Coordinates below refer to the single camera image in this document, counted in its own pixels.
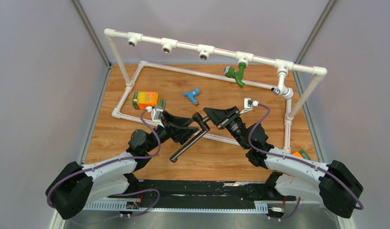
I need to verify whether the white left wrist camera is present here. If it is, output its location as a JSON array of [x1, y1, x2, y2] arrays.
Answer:
[[145, 105, 164, 127]]

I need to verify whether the orange green carton box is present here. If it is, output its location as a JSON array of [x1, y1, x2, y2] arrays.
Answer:
[[132, 92, 166, 110]]

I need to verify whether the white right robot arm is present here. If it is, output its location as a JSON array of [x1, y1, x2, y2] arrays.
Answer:
[[203, 106, 364, 219]]

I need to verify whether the green water faucet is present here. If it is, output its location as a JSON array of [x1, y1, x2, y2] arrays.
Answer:
[[223, 62, 247, 88]]

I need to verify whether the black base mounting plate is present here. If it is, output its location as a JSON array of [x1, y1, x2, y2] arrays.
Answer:
[[125, 180, 285, 209]]

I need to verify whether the aluminium frame rail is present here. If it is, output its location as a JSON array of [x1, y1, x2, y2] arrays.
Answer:
[[49, 178, 357, 229]]

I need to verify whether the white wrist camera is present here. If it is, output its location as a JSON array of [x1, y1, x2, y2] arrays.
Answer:
[[145, 105, 164, 127], [240, 98, 259, 115]]

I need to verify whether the white water faucet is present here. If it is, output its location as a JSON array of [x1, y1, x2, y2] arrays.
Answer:
[[271, 72, 294, 100]]

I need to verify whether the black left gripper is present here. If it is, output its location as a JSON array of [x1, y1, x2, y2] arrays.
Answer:
[[145, 111, 199, 153]]

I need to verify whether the white PVC pipe frame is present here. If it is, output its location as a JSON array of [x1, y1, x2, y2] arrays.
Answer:
[[104, 28, 327, 153]]

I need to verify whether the orange box near right arm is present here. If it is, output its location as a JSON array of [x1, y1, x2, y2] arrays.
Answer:
[[292, 150, 311, 160]]

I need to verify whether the black long-handle water faucet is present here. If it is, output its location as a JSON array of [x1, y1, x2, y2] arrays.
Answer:
[[169, 113, 210, 163]]

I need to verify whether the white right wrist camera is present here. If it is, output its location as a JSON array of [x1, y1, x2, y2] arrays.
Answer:
[[240, 98, 259, 115]]

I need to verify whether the blue water faucet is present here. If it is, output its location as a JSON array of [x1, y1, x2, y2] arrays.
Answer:
[[183, 88, 200, 106]]

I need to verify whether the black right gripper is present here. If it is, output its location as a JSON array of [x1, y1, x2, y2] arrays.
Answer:
[[203, 106, 249, 150]]

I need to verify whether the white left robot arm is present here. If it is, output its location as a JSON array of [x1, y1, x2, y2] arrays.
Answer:
[[45, 111, 203, 219]]

